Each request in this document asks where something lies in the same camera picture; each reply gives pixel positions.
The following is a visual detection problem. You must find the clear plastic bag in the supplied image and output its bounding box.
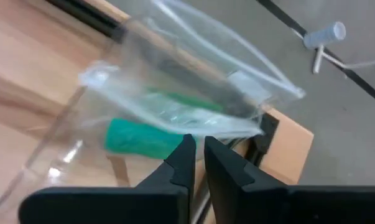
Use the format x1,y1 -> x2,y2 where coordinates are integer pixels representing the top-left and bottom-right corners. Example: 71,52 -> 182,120
143,62 -> 272,121
77,60 -> 266,160

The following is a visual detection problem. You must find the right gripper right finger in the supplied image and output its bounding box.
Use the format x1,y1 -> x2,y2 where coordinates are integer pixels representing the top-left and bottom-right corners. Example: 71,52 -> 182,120
203,135 -> 375,224

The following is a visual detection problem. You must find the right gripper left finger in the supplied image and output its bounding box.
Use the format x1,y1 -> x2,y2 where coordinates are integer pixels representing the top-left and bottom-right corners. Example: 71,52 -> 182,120
18,133 -> 197,224

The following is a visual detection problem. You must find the clear plastic container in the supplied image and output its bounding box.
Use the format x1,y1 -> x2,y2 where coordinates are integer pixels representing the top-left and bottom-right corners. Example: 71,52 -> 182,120
0,0 -> 307,220

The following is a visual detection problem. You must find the white plastic bottle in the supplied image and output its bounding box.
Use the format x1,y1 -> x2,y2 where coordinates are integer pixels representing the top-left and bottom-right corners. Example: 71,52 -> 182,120
303,21 -> 348,50

